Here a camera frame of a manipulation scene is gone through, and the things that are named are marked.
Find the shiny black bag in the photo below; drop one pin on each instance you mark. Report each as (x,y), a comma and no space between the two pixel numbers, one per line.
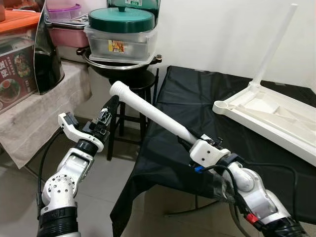
(47,59)

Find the purple lidded clear container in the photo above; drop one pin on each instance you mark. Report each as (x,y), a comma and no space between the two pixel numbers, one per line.
(64,12)

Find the beige cloth covered table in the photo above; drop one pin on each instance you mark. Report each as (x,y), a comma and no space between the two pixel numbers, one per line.
(34,118)

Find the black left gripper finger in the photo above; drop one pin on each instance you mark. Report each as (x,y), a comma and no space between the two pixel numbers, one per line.
(111,107)

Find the white plastic table leg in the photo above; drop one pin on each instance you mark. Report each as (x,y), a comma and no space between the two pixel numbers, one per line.
(274,47)
(153,113)

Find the black round wok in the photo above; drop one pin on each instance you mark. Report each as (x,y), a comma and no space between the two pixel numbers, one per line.
(123,68)

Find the white plastic children table top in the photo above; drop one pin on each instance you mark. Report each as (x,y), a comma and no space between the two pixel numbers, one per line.
(276,121)

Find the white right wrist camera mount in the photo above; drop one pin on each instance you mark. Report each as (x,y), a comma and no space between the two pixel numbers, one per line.
(210,153)

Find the green round pot lid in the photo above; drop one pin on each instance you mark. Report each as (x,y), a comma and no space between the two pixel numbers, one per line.
(121,19)

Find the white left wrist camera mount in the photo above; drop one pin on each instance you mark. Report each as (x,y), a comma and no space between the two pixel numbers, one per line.
(79,132)

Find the pink plastic basin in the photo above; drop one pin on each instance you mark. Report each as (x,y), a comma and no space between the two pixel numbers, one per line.
(69,37)

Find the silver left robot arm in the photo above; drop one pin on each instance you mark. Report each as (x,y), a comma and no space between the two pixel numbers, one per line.
(61,182)

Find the black round stool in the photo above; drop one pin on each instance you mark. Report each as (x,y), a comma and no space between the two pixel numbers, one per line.
(136,84)

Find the purple picture box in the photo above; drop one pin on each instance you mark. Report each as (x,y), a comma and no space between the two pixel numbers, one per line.
(136,4)

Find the clear plastic storage container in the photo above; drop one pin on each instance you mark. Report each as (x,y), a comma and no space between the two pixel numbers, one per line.
(121,47)

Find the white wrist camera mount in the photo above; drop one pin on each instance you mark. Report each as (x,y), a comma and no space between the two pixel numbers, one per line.
(210,153)
(79,132)

